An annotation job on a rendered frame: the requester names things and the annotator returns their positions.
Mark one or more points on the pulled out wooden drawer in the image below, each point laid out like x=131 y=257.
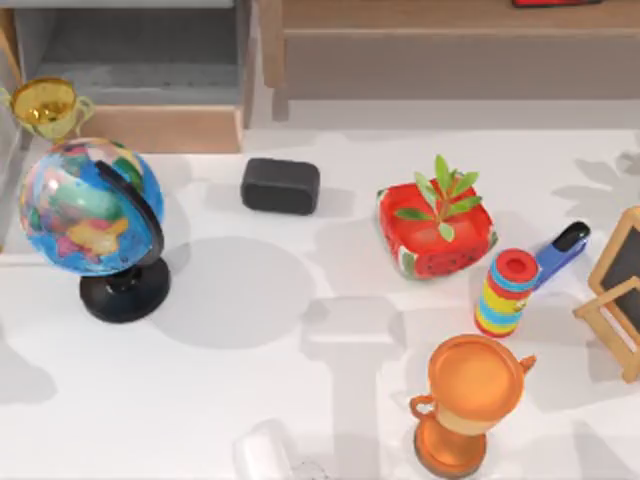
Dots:
x=135 y=75

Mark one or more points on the blue world globe on stand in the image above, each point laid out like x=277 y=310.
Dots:
x=85 y=210

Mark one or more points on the red watermelon plant pot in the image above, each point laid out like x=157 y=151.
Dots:
x=440 y=240

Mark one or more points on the blue and black stapler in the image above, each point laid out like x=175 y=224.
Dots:
x=562 y=255

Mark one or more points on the gold trophy cup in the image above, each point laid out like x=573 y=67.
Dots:
x=44 y=107

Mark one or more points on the orange trophy cup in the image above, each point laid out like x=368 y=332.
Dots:
x=472 y=395

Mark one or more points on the black rounded speaker box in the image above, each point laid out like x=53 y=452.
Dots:
x=280 y=186

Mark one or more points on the wooden shelf unit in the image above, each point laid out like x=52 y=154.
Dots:
x=450 y=50

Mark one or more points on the pale wooden drawer front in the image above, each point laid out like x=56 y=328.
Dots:
x=160 y=129

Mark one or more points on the red flat object on shelf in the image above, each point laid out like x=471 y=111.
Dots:
x=556 y=2

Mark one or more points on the stack of coloured rings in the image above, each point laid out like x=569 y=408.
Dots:
x=507 y=292

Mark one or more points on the wooden framed blackboard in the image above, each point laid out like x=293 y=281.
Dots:
x=617 y=290

